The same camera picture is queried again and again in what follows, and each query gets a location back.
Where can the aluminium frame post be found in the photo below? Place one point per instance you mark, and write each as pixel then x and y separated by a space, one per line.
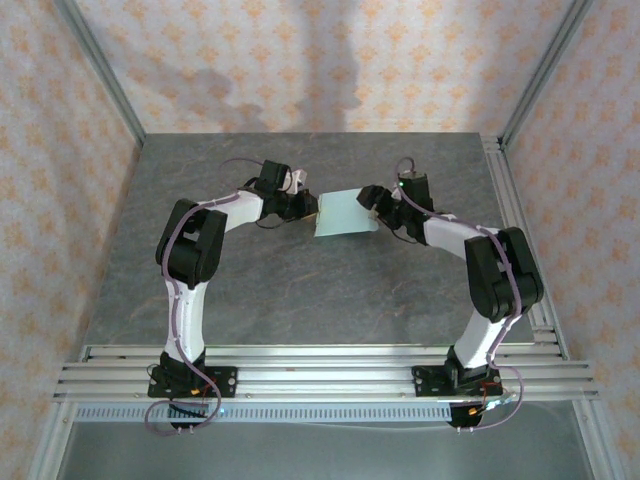
pixel 544 70
pixel 103 70

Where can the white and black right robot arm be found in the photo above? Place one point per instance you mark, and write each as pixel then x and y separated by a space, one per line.
pixel 475 340

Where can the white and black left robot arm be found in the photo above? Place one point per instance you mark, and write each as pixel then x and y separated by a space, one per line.
pixel 190 315

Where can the light teal paper box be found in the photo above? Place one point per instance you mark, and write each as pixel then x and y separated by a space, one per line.
pixel 342 212

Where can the aluminium frame leg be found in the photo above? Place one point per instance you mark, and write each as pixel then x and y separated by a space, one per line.
pixel 50 445
pixel 592 445

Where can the aluminium side rail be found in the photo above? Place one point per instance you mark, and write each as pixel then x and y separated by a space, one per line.
pixel 504 175

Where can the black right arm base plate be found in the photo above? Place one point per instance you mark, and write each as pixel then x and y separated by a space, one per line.
pixel 425 380

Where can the grey metal lower panel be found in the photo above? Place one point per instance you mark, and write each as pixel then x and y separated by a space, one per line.
pixel 320 455

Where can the aluminium extrusion rail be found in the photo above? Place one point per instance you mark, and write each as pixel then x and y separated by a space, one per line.
pixel 325 352
pixel 325 391
pixel 325 372

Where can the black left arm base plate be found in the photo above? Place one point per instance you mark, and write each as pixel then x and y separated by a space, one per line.
pixel 225 380

